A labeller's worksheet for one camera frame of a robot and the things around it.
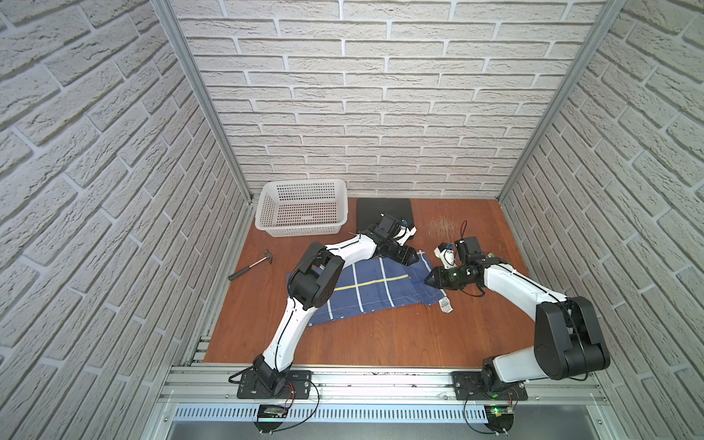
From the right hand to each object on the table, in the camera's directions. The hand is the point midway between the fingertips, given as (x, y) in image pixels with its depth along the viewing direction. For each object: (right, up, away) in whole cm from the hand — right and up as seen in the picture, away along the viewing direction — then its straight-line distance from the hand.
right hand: (433, 281), depth 89 cm
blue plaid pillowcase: (-17, -2, +5) cm, 18 cm away
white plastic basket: (-48, +26, +17) cm, 57 cm away
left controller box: (-49, -32, -19) cm, 61 cm away
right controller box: (+12, -32, -19) cm, 39 cm away
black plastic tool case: (-22, +24, +24) cm, 41 cm away
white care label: (+3, -7, -2) cm, 8 cm away
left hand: (-4, +8, +7) cm, 12 cm away
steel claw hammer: (-59, +7, +11) cm, 61 cm away
